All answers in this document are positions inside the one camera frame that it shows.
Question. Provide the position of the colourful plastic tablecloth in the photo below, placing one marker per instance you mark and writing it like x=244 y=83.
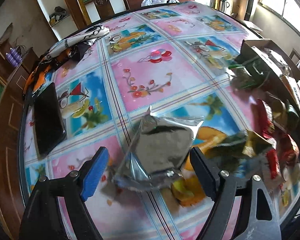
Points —
x=172 y=57

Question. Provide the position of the red candy bar packet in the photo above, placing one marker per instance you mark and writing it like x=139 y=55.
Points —
x=273 y=164

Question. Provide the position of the dark green snack bag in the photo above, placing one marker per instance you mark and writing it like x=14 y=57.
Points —
x=247 y=76

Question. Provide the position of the white plastic bag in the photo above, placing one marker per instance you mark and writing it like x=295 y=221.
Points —
x=145 y=3

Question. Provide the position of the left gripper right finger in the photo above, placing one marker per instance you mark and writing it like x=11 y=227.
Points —
x=244 y=202

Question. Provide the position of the purple bottles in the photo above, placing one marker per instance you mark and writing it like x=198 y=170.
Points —
x=13 y=57

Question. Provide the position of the dark red snack bag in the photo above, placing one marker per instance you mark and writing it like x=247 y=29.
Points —
x=288 y=151

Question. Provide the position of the electric kettle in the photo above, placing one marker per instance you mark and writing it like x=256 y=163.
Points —
x=223 y=5

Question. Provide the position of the patterned cloth bag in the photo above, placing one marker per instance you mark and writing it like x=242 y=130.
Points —
x=72 y=48

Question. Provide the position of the yellow triangular snack packet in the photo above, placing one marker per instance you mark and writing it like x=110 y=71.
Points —
x=284 y=114

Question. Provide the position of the cardboard box tray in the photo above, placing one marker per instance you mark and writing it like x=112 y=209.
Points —
x=253 y=49

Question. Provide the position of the yellow green small bag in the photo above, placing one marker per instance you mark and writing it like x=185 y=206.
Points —
x=239 y=153

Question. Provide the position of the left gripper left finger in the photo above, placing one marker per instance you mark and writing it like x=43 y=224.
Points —
x=42 y=218

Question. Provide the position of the small silver foil bag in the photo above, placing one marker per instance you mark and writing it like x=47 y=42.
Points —
x=157 y=152

